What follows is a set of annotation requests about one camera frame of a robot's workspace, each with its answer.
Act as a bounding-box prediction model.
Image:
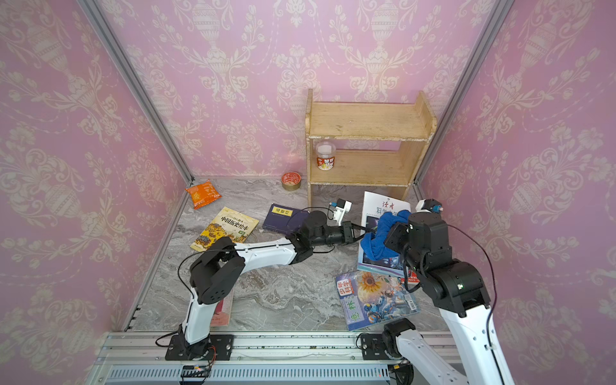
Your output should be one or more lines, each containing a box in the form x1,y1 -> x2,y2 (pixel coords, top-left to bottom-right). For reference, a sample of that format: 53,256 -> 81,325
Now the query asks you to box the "aluminium corner post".
414,0 -> 514,187
77,0 -> 194,185

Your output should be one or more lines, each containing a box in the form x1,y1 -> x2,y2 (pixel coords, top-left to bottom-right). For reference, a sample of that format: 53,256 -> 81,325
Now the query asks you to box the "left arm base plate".
165,335 -> 234,362

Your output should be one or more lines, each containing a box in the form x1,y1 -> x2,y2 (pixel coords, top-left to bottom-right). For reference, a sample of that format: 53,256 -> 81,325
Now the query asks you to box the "dark blue book yellow label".
262,204 -> 309,235

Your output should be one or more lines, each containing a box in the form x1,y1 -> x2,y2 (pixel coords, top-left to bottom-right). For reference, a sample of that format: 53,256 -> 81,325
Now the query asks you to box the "red manga comic book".
407,269 -> 420,286

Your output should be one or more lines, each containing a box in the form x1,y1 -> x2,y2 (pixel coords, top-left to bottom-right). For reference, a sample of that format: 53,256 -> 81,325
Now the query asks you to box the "left aluminium corner post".
77,0 -> 194,185

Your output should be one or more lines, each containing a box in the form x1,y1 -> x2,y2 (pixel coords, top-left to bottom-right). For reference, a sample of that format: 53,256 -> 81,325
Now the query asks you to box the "white red cup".
315,141 -> 336,171

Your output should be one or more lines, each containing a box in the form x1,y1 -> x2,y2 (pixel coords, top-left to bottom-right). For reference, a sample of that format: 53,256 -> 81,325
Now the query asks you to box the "white science magazine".
358,192 -> 412,278

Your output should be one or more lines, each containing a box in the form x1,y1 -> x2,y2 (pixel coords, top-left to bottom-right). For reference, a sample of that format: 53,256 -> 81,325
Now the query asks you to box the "colourful sunflower magazine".
335,271 -> 420,331

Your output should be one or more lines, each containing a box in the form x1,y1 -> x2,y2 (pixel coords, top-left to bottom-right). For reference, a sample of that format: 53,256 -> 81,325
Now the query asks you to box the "right aluminium corner post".
414,0 -> 514,187

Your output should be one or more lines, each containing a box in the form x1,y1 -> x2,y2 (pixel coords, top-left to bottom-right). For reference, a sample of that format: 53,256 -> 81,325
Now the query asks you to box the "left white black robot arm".
168,212 -> 367,360

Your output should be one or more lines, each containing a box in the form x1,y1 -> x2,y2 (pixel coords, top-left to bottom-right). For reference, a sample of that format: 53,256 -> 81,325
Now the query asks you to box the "orange snack bag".
185,180 -> 222,210

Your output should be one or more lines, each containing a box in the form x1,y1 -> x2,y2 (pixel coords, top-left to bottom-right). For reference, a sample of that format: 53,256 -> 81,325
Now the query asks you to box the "blue cloth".
360,210 -> 411,261

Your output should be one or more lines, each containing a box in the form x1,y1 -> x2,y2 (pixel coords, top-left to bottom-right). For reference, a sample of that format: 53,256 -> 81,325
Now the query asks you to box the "yellow history picture book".
190,207 -> 259,252

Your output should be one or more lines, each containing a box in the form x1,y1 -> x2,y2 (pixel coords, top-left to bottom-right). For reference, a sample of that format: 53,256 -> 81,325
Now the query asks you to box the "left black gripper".
310,221 -> 372,248

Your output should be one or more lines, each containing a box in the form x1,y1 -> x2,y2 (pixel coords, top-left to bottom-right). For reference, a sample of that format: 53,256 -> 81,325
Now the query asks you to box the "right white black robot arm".
382,210 -> 514,384

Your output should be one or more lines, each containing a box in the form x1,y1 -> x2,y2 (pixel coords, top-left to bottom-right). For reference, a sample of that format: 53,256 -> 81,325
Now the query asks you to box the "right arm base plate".
359,331 -> 429,361

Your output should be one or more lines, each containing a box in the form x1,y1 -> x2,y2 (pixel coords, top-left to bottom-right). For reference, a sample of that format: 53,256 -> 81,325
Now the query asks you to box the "wooden two-tier shelf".
305,89 -> 438,203

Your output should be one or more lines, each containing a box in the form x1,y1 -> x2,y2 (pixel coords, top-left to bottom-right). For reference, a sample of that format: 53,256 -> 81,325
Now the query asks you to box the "Hamlet purple red book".
210,290 -> 234,327

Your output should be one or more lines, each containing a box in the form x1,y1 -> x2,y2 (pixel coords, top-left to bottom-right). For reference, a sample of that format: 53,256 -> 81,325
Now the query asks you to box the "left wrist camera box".
330,199 -> 352,226

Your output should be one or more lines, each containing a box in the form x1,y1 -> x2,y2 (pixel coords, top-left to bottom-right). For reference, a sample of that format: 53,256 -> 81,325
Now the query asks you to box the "aluminium front rail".
86,329 -> 506,385

